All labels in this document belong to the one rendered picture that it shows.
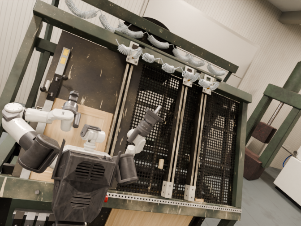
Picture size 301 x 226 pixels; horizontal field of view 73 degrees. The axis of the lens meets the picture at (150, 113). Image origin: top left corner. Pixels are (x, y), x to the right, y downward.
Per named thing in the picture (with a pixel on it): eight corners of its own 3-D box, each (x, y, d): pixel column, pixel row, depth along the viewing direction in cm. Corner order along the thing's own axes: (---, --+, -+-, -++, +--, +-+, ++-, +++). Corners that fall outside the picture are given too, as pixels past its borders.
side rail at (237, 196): (226, 204, 207) (235, 206, 198) (234, 103, 236) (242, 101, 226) (232, 205, 210) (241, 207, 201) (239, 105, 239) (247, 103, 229)
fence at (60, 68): (20, 177, 130) (19, 178, 127) (63, 49, 155) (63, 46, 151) (28, 178, 132) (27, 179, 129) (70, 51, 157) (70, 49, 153)
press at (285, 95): (238, 161, 626) (297, 65, 544) (264, 184, 536) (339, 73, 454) (218, 157, 593) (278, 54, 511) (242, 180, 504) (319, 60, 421)
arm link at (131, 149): (147, 139, 128) (139, 155, 133) (138, 131, 133) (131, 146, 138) (140, 141, 123) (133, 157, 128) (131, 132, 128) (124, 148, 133)
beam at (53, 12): (33, 18, 149) (32, 9, 140) (37, 6, 151) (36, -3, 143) (244, 104, 233) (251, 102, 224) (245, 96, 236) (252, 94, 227)
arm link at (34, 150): (26, 151, 101) (42, 168, 97) (10, 149, 93) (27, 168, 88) (40, 132, 102) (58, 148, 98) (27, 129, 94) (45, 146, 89)
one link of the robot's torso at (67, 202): (112, 235, 90) (133, 155, 93) (26, 231, 77) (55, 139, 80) (101, 206, 117) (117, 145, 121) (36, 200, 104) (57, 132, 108)
